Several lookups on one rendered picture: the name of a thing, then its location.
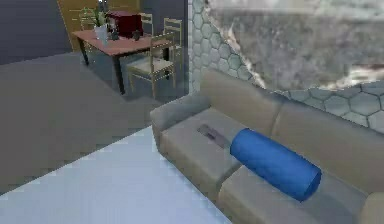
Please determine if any yellow-brown wooden door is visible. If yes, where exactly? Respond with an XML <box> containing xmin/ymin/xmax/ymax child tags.
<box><xmin>56</xmin><ymin>0</ymin><xmax>142</xmax><ymax>53</ymax></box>

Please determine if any beige sofa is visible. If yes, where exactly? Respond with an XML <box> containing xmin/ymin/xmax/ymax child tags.
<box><xmin>149</xmin><ymin>68</ymin><xmax>384</xmax><ymax>224</ymax></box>

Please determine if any house plant in white pot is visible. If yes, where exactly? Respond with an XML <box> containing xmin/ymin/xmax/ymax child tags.
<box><xmin>90</xmin><ymin>2</ymin><xmax>111</xmax><ymax>47</ymax></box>

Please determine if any blue bolster cushion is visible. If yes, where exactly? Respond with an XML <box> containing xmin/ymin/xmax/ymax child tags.
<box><xmin>229</xmin><ymin>127</ymin><xmax>323</xmax><ymax>203</ymax></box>

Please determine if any dark red box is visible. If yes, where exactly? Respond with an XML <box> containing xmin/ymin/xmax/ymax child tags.
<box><xmin>105</xmin><ymin>10</ymin><xmax>144</xmax><ymax>39</ymax></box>

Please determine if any reddish wooden dining table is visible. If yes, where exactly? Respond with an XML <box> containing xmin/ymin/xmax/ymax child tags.
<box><xmin>71</xmin><ymin>29</ymin><xmax>175</xmax><ymax>96</ymax></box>

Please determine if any grey remote control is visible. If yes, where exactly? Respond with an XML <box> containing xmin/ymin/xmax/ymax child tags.
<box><xmin>196</xmin><ymin>123</ymin><xmax>233</xmax><ymax>150</ymax></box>

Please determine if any large grey framed picture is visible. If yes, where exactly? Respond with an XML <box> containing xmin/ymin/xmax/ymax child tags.
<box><xmin>203</xmin><ymin>0</ymin><xmax>384</xmax><ymax>92</ymax></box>

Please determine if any pale wooden chair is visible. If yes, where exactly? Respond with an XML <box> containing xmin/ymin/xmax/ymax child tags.
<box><xmin>78</xmin><ymin>7</ymin><xmax>98</xmax><ymax>32</ymax></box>
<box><xmin>162</xmin><ymin>17</ymin><xmax>184</xmax><ymax>71</ymax></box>
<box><xmin>139</xmin><ymin>12</ymin><xmax>155</xmax><ymax>37</ymax></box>
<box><xmin>126</xmin><ymin>32</ymin><xmax>177</xmax><ymax>100</ymax></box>

